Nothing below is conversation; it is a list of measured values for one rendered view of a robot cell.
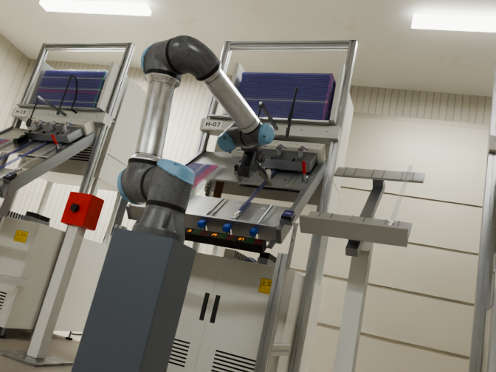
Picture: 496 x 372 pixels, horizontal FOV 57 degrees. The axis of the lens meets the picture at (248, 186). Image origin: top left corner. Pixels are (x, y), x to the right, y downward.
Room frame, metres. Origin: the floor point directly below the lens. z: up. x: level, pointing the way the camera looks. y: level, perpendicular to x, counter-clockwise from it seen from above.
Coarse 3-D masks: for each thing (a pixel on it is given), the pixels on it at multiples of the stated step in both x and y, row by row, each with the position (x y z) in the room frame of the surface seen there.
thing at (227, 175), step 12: (204, 156) 2.35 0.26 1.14; (216, 156) 2.33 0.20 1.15; (228, 156) 2.32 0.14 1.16; (228, 168) 2.19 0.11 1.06; (216, 180) 2.11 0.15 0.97; (228, 180) 2.08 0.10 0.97; (252, 180) 2.06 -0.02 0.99; (276, 180) 2.03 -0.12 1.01; (288, 180) 2.02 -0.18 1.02; (300, 180) 2.01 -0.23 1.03; (288, 192) 2.03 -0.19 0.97
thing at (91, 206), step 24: (72, 192) 2.22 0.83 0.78; (72, 216) 2.20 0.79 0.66; (96, 216) 2.24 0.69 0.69; (72, 240) 2.21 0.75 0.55; (72, 264) 2.24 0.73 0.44; (48, 288) 2.23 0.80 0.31; (48, 312) 2.21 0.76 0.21; (48, 336) 2.23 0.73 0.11; (24, 360) 2.11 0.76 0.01; (48, 360) 2.22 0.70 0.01
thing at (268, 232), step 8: (136, 208) 1.92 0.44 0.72; (144, 208) 1.89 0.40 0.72; (136, 216) 1.94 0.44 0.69; (192, 216) 1.81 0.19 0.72; (200, 216) 1.79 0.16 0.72; (208, 216) 1.78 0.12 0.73; (192, 224) 1.83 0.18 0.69; (208, 224) 1.80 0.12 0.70; (216, 224) 1.78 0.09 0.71; (232, 224) 1.74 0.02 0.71; (240, 224) 1.73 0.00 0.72; (248, 224) 1.71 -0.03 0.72; (256, 224) 1.70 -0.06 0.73; (264, 224) 1.69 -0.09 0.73; (224, 232) 1.79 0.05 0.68; (232, 232) 1.77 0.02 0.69; (240, 232) 1.75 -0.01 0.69; (248, 232) 1.74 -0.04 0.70; (264, 232) 1.70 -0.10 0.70; (272, 232) 1.69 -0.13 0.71
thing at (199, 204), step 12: (192, 204) 1.92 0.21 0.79; (204, 204) 1.91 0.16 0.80; (216, 204) 1.90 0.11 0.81; (228, 204) 1.89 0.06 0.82; (240, 204) 1.88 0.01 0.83; (252, 204) 1.87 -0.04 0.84; (264, 204) 1.86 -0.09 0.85; (216, 216) 1.81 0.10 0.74; (228, 216) 1.81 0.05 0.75; (240, 216) 1.80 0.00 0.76; (252, 216) 1.79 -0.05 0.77; (264, 216) 1.78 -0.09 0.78; (276, 216) 1.77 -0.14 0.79
